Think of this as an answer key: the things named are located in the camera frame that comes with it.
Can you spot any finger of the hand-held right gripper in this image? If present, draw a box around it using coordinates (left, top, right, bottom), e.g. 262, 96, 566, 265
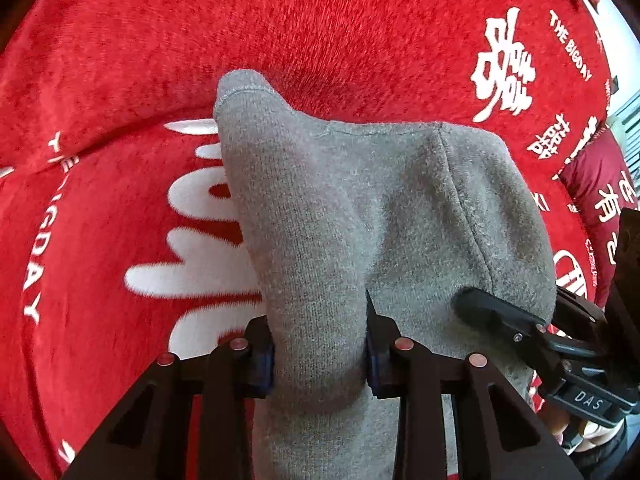
452, 287, 634, 429
547, 285, 609, 356

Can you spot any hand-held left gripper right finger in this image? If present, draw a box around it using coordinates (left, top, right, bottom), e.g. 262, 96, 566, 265
365, 290, 583, 480

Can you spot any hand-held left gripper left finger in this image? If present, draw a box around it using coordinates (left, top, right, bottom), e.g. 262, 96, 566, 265
62, 315, 276, 480

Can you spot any grey knit sweater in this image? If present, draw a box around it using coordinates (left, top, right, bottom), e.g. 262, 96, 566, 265
212, 67, 559, 480

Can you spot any person's right hand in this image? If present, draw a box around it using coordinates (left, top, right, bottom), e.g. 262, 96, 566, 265
542, 404, 627, 457

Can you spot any dark red printed pillow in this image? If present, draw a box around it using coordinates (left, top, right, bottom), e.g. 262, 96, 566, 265
556, 124, 640, 307

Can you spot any red printed blanket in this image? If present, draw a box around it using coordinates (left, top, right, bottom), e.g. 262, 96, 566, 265
0, 0, 640, 480

